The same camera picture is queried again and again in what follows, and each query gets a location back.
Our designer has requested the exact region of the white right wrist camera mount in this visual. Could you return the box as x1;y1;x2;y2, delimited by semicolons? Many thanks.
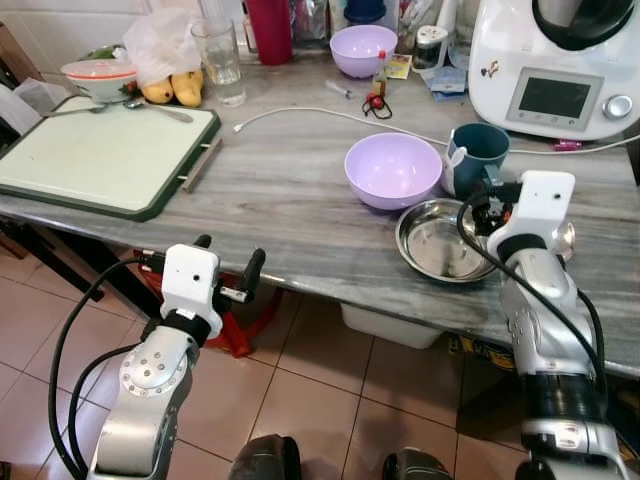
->
487;170;578;264

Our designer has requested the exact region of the white plastic bag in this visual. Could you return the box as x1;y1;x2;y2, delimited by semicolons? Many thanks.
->
122;8;205;89

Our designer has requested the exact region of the white kitchen machine with display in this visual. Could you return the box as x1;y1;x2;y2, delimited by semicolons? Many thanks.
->
468;0;640;144

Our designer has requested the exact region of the long steel spoon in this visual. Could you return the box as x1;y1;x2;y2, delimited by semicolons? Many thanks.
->
124;97;196;125

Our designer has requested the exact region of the green-rimmed white cutting board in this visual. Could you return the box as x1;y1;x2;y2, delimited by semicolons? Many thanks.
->
0;95;223;223

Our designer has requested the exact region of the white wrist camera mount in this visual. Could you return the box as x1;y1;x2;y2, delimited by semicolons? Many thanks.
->
487;170;578;264
160;243;222;321

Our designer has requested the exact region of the black left robot foot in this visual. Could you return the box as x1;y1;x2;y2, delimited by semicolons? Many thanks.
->
228;435;302;480

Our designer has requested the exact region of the black robot foot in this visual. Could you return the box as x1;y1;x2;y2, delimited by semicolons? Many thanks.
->
228;435;302;480
383;448;453;480

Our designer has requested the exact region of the red and black key fob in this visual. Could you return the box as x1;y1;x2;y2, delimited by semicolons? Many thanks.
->
361;92;394;122

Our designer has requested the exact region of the red metal frame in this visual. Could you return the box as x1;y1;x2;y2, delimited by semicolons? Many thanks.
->
138;262;283;359

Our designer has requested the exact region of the clear syringe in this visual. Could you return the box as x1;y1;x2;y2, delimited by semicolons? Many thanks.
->
324;80;357;100

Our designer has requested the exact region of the yellow fruit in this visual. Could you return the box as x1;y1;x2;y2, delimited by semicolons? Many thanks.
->
172;68;207;109
140;75;176;106

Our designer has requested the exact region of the white cable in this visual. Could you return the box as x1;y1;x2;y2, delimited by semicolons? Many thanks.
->
232;106;640;157

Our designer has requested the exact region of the steel spoon with round bowl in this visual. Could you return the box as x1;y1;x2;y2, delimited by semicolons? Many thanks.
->
554;220;578;264

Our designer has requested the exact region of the yellow books stack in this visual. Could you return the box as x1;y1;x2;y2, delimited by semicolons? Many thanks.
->
452;334;523;373

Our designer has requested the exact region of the large purple bowl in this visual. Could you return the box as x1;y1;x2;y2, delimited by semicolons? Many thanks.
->
344;133;444;211

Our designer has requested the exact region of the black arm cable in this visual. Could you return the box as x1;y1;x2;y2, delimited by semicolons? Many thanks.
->
457;188;608;393
47;252;167;480

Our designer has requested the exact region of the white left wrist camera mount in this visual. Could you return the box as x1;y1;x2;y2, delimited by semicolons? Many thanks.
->
160;243;222;321

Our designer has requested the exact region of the white plastic bin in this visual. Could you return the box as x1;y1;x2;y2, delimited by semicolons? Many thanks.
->
340;303;447;350

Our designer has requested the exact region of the yellow packet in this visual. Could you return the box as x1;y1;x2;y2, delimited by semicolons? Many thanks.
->
384;55;414;82

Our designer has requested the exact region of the blue packet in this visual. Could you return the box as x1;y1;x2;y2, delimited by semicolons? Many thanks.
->
424;64;470;102

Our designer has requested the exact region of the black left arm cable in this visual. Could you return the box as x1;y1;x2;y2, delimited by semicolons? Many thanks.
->
47;252;167;480

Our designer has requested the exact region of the black right robot foot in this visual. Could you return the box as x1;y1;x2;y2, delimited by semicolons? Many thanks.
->
383;448;453;480

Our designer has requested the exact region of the clear drinking glass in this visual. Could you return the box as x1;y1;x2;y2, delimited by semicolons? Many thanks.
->
190;18;248;109

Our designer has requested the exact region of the small purple bowl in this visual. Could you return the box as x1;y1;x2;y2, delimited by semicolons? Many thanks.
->
330;25;399;80

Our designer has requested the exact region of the teal mug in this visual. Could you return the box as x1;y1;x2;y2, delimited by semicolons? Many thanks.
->
444;122;512;199

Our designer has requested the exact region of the blue lidded container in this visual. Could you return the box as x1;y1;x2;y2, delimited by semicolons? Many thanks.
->
342;0;390;26

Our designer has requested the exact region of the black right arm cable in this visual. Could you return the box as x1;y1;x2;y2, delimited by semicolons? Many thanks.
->
457;188;608;393

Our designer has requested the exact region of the white bowl with red rim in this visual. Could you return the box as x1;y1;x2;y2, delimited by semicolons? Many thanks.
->
60;58;140;105

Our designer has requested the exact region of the clear plastic wrap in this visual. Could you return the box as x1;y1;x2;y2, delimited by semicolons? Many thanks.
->
0;78;73;139

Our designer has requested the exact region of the steel dish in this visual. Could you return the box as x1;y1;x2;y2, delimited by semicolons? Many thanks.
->
396;198;501;285

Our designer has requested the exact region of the small bottle with red cap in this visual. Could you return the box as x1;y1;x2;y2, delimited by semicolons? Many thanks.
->
370;50;390;101

